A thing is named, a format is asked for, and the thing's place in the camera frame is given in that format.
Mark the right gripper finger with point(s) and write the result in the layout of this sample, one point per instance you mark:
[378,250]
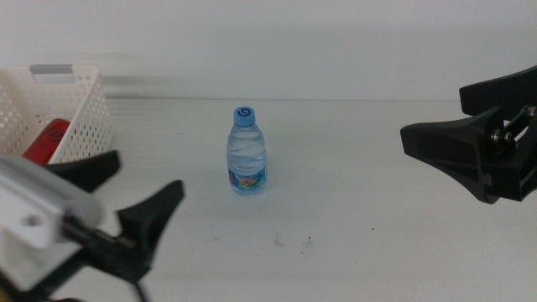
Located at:
[449,142]
[503,92]

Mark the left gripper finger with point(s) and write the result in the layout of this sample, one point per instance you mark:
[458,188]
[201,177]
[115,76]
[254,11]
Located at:
[92,170]
[155,214]

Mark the red cola can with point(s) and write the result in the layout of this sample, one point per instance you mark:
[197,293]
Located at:
[46,142]

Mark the small water bottle blue cap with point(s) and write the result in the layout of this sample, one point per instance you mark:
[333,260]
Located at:
[246,159]

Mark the white perforated plastic basket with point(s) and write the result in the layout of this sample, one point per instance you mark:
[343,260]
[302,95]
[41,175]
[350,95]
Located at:
[92,121]

